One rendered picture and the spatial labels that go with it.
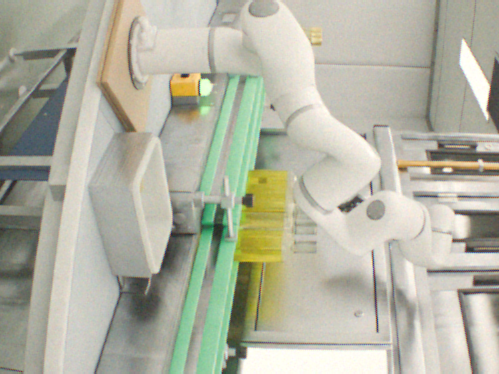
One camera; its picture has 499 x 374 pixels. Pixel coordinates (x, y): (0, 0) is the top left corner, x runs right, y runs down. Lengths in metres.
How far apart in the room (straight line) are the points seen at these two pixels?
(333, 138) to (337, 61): 6.66
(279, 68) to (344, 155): 0.18
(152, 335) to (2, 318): 0.55
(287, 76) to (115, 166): 0.34
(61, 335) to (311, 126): 0.54
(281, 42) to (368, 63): 6.66
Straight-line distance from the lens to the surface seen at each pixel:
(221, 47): 1.14
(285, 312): 1.36
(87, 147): 1.03
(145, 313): 1.14
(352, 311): 1.36
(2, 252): 1.73
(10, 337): 1.48
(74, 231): 0.98
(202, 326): 1.13
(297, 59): 1.00
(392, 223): 1.05
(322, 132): 0.99
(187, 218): 1.26
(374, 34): 7.50
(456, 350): 1.38
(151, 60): 1.17
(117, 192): 1.00
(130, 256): 1.10
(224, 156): 1.38
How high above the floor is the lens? 1.13
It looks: 6 degrees down
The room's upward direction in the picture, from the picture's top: 91 degrees clockwise
